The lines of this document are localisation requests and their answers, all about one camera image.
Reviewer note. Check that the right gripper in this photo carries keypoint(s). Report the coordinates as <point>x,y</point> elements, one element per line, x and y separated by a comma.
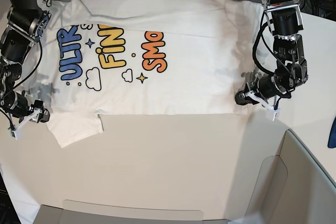
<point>16,104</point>

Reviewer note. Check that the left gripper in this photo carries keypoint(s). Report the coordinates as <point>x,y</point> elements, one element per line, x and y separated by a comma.
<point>266,87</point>

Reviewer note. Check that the white printed t-shirt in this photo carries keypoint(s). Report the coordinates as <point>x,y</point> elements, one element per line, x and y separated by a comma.
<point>139,57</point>

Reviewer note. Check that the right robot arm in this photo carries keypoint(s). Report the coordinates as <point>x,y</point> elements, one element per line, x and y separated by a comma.
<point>27,22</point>

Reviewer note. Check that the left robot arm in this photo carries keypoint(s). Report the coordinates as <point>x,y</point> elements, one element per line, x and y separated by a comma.
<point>284,21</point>

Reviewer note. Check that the blue cloth at edge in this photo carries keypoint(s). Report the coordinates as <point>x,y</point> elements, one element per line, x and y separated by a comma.
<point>332,136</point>

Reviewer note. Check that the grey cardboard box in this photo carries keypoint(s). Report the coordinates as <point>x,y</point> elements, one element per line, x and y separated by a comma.
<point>291,187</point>

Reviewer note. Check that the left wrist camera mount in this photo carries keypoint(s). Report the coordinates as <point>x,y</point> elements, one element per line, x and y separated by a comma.
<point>272,110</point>

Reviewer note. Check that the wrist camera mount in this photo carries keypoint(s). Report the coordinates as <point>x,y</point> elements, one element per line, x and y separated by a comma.
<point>272,110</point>
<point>16,130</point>

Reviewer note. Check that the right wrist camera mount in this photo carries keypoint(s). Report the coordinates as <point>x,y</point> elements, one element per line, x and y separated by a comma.
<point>16,130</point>

